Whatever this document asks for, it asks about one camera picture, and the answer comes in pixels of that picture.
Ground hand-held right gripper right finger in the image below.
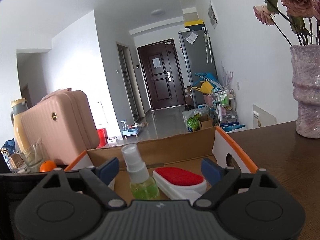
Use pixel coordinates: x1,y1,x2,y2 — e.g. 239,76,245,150
194,157,288,208

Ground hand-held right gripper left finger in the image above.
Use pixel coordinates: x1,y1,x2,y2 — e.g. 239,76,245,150
27,157,127,208

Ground red and white lint brush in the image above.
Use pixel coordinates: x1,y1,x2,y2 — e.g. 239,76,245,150
152,166,208,204

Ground green spray bottle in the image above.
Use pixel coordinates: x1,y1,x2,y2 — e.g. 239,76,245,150
121,144,160,200

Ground red cardboard box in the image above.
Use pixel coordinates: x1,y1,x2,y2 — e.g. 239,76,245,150
64,126,259,205

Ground red bucket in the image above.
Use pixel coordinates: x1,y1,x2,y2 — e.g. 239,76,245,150
97,128,107,148

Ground clear glass cup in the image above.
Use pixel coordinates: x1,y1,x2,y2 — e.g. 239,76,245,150
19,138,45,173

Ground orange fruit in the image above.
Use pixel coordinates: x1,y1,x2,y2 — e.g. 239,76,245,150
39,160,57,173

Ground blue cloth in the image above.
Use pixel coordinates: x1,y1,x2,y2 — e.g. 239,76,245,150
1,138,17,153

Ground small blue tray stand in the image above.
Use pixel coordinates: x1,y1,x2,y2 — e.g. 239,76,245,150
121,120,144,138

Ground brown cardboard floor box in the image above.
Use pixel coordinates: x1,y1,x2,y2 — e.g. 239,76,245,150
197,115,214,130

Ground blue and white package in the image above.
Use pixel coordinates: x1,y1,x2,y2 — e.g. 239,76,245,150
220,122,247,133

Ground green and white plastic bag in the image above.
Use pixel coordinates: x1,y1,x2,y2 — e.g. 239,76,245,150
182,107,208,132

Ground yellow thermos jug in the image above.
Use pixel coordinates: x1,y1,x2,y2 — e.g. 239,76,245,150
10,98,33,155

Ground pink hard-shell suitcase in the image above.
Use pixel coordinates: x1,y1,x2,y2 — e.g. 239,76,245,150
21,88,100,167

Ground metal rolling cart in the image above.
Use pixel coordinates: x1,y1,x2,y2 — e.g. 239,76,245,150
214,89,237,127

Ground white cardboard board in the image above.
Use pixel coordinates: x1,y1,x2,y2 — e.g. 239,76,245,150
252,104,277,128

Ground yellow plastic item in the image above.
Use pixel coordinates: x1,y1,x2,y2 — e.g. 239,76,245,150
194,80,215,94

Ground blue folded rack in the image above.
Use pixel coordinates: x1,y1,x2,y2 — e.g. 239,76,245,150
195,72,218,83

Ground white feather decoration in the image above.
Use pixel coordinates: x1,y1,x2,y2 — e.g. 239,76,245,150
221,61,234,90

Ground dark brown entrance door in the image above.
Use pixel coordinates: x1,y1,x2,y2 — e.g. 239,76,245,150
137,39,187,111

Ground grey refrigerator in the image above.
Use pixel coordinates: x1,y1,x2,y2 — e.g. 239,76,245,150
178,29,218,108

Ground pale purple ceramic vase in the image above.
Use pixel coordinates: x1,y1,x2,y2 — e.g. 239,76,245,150
289,44,320,139

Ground clear folded umbrella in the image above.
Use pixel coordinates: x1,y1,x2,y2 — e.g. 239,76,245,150
201,26,213,63

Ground clear document pouch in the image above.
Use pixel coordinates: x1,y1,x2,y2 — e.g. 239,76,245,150
185,32,198,44

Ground navy and yellow box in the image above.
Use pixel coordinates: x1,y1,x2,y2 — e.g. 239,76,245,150
184,19,205,32

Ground beige box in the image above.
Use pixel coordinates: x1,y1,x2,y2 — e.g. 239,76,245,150
182,8,200,22

